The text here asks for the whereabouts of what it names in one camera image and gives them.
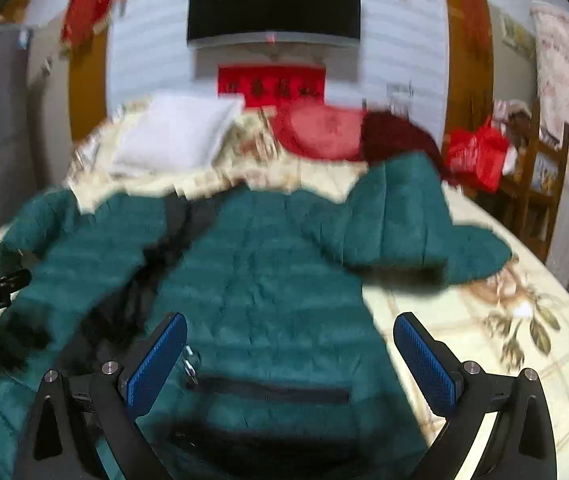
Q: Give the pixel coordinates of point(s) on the red heart cushion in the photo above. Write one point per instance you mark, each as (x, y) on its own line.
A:
(319, 131)

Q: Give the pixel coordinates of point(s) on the dark red velvet cushion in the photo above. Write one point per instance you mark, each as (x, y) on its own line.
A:
(385, 135)

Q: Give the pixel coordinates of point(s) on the red shopping bag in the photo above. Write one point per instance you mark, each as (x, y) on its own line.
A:
(476, 158)

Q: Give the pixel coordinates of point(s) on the green quilted puffer jacket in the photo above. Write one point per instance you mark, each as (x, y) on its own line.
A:
(293, 380)

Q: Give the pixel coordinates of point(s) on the red chinese knot right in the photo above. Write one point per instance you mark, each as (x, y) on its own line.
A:
(476, 23)

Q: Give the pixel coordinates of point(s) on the white square pillow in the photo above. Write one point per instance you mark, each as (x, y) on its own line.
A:
(177, 132)

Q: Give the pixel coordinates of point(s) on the red calligraphy banner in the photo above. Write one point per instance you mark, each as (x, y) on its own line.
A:
(272, 84)

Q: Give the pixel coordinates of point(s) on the red chinese knot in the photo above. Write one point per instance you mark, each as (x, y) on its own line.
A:
(89, 5)
(476, 23)

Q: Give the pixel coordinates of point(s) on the wooden shelf rack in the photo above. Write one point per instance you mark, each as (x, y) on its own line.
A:
(533, 196)

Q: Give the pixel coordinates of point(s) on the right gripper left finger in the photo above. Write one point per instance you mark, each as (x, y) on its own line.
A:
(147, 366)

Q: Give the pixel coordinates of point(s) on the red chinese knot left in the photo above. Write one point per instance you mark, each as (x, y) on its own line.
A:
(89, 5)

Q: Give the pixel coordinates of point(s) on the black wall television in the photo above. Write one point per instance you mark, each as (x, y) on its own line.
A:
(214, 22)

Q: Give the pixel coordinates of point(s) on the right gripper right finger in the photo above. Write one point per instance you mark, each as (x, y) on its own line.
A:
(432, 365)

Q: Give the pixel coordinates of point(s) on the floral checked bed sheet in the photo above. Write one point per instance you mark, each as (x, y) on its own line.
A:
(515, 319)

